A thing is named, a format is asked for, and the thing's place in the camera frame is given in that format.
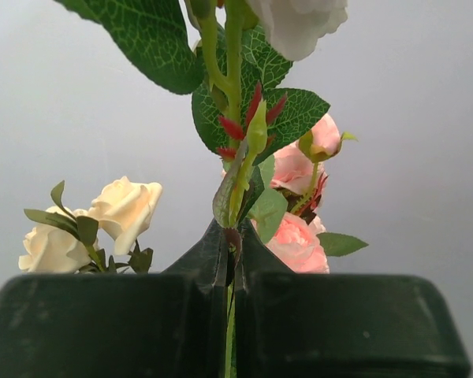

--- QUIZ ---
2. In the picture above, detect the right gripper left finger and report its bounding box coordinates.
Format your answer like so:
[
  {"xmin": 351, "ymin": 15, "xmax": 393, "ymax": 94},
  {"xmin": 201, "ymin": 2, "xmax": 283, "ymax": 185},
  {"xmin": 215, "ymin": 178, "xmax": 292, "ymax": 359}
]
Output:
[{"xmin": 0, "ymin": 222, "xmax": 226, "ymax": 377}]

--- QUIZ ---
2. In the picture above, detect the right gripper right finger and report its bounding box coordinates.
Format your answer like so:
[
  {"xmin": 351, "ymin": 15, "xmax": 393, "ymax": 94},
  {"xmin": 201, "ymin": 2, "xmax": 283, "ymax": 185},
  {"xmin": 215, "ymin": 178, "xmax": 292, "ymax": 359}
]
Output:
[{"xmin": 236, "ymin": 221, "xmax": 472, "ymax": 377}]

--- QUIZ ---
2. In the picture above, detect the pink rose stem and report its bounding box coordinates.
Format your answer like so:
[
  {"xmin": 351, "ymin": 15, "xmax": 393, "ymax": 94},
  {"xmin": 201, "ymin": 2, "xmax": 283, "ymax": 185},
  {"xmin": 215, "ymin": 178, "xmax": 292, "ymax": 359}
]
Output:
[
  {"xmin": 270, "ymin": 114, "xmax": 356, "ymax": 215},
  {"xmin": 53, "ymin": 0, "xmax": 350, "ymax": 378},
  {"xmin": 251, "ymin": 210, "xmax": 368, "ymax": 274}
]

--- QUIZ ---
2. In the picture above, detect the cream rose bunch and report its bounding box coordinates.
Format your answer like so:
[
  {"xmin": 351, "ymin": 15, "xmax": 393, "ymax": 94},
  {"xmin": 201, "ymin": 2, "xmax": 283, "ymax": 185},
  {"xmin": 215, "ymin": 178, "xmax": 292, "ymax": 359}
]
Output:
[{"xmin": 18, "ymin": 176, "xmax": 162, "ymax": 273}]

